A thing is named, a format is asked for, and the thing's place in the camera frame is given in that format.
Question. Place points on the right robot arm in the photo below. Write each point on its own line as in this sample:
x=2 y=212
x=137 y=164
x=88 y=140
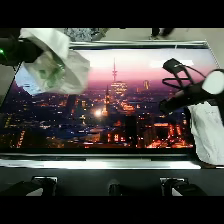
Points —
x=196 y=91

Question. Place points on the white T-shirt with green print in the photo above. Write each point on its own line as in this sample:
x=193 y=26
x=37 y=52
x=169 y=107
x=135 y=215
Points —
x=71 y=73

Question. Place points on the silver frame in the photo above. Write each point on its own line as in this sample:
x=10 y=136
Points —
x=100 y=164

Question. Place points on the person's legs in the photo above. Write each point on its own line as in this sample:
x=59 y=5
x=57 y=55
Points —
x=156 y=32

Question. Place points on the white garment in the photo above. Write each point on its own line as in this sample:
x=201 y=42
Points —
x=208 y=133

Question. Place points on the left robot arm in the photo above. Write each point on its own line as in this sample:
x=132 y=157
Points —
x=16 y=51

